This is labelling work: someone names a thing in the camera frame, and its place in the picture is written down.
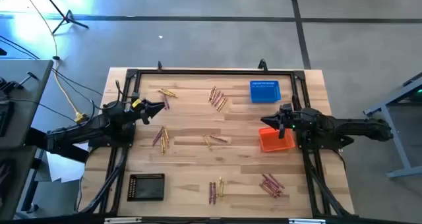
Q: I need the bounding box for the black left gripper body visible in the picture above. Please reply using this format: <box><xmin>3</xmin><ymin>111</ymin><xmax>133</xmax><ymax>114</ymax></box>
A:
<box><xmin>127</xmin><ymin>98</ymin><xmax>148</xmax><ymax>121</ymax></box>

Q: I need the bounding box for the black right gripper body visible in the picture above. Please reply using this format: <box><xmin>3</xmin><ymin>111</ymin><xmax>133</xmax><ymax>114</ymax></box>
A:
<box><xmin>279</xmin><ymin>110</ymin><xmax>299</xmax><ymax>131</ymax></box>

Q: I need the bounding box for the orange plastic basket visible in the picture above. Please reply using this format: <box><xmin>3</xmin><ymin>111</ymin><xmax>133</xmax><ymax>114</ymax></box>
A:
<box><xmin>258</xmin><ymin>126</ymin><xmax>296</xmax><ymax>153</ymax></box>

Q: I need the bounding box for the blue plastic basket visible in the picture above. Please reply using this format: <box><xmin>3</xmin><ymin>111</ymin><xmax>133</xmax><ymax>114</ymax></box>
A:
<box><xmin>249</xmin><ymin>80</ymin><xmax>282</xmax><ymax>103</ymax></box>

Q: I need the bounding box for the black plastic basket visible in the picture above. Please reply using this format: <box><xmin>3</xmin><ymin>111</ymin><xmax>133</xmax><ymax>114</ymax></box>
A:
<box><xmin>127</xmin><ymin>173</ymin><xmax>166</xmax><ymax>202</ymax></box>

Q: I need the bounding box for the black desk support beam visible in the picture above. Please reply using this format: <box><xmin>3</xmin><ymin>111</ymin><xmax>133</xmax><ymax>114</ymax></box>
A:
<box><xmin>25</xmin><ymin>127</ymin><xmax>89</xmax><ymax>164</ymax></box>

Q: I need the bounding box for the white paper sheet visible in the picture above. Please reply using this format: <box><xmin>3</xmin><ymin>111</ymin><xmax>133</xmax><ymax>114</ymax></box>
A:
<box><xmin>45</xmin><ymin>143</ymin><xmax>90</xmax><ymax>184</ymax></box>

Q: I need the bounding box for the black tripod stand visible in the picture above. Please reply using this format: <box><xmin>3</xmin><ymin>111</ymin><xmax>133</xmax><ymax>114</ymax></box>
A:
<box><xmin>38</xmin><ymin>0</ymin><xmax>90</xmax><ymax>36</ymax></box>

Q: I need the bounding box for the grey metal table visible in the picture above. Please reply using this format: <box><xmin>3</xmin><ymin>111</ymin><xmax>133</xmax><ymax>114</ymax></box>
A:
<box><xmin>362</xmin><ymin>71</ymin><xmax>422</xmax><ymax>179</ymax></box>

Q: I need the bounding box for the black desk clamp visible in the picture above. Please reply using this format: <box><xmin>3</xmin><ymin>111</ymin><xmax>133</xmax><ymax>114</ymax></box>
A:
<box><xmin>0</xmin><ymin>71</ymin><xmax>39</xmax><ymax>94</ymax></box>

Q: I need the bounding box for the black keyboard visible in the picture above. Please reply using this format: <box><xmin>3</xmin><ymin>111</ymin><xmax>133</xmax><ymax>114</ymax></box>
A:
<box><xmin>0</xmin><ymin>100</ymin><xmax>15</xmax><ymax>138</ymax></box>

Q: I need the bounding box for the dark grey desk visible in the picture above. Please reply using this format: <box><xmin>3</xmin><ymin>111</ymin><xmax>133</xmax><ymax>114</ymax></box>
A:
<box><xmin>0</xmin><ymin>145</ymin><xmax>38</xmax><ymax>222</ymax></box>

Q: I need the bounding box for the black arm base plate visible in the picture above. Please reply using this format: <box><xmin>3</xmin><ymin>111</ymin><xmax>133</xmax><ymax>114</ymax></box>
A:
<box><xmin>296</xmin><ymin>123</ymin><xmax>355</xmax><ymax>152</ymax></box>
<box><xmin>88</xmin><ymin>121</ymin><xmax>136</xmax><ymax>149</ymax></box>

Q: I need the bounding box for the yellow floor cable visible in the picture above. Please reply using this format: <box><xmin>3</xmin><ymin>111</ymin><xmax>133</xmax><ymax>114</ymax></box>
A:
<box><xmin>18</xmin><ymin>0</ymin><xmax>89</xmax><ymax>125</ymax></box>

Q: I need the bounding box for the black floor cable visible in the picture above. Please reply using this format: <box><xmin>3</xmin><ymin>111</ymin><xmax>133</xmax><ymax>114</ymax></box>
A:
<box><xmin>0</xmin><ymin>34</ymin><xmax>41</xmax><ymax>60</ymax></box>
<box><xmin>6</xmin><ymin>97</ymin><xmax>78</xmax><ymax>123</ymax></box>
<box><xmin>51</xmin><ymin>67</ymin><xmax>104</xmax><ymax>97</ymax></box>

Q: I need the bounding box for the black aluminium table frame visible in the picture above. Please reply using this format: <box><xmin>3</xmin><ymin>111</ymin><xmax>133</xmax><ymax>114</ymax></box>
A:
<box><xmin>98</xmin><ymin>67</ymin><xmax>355</xmax><ymax>218</ymax></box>

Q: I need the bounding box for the black cable sleeve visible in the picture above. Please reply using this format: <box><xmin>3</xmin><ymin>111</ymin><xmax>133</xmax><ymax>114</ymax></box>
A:
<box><xmin>303</xmin><ymin>150</ymin><xmax>351</xmax><ymax>217</ymax></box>
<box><xmin>77</xmin><ymin>146</ymin><xmax>130</xmax><ymax>215</ymax></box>

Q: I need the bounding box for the silver metal bracket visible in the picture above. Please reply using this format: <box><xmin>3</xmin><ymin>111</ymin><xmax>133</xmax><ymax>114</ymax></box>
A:
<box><xmin>288</xmin><ymin>218</ymin><xmax>327</xmax><ymax>224</ymax></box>
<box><xmin>104</xmin><ymin>216</ymin><xmax>142</xmax><ymax>224</ymax></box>

